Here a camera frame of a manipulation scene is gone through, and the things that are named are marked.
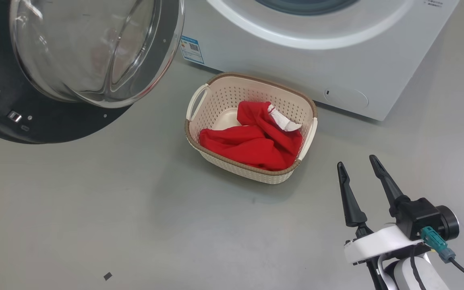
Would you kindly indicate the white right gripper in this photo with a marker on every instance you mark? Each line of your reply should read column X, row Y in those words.
column 381, row 243

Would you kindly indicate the red garment white trim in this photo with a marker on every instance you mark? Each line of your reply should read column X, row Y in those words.
column 256, row 114
column 248, row 149

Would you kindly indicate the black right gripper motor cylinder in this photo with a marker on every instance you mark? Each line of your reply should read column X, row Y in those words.
column 449, row 223

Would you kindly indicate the white front-load washing machine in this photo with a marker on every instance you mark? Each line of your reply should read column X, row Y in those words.
column 336, row 60

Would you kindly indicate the cream perforated laundry basket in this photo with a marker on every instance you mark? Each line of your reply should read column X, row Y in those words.
column 216, row 104

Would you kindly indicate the round white filter cover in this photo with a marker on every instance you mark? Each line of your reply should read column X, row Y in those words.
column 346, row 97

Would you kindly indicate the blue energy label sticker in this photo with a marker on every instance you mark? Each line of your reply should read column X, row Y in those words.
column 191, row 50

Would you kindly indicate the small black floor scrap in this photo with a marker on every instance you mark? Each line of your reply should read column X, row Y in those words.
column 107, row 276

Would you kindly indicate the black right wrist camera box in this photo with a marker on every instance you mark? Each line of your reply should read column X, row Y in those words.
column 417, row 217

